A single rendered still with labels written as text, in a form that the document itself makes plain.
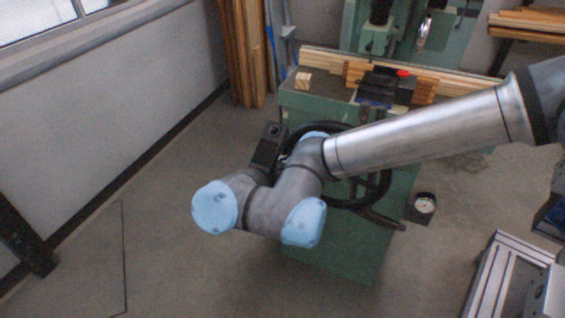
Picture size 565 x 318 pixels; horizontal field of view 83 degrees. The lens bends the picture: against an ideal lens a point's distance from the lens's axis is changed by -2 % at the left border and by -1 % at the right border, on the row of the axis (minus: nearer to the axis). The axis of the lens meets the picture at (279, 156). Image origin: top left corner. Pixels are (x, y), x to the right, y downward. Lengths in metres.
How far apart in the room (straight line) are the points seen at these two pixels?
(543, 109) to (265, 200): 0.35
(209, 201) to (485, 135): 0.37
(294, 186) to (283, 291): 1.08
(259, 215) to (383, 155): 0.20
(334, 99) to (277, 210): 0.54
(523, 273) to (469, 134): 1.23
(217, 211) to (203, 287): 1.12
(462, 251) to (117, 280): 1.64
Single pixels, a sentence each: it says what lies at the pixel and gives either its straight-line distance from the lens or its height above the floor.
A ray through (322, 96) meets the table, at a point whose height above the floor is 0.90.
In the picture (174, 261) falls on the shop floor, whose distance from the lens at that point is 1.68.
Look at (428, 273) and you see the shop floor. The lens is 1.72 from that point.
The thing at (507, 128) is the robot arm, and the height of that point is 1.16.
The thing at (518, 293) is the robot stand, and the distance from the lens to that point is 1.58.
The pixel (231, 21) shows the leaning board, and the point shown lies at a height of 0.64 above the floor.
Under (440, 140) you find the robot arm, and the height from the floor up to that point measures 1.13.
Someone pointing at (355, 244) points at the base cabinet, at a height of 0.28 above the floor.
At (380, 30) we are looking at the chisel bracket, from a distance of 0.96.
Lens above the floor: 1.39
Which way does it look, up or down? 42 degrees down
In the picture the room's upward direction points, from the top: straight up
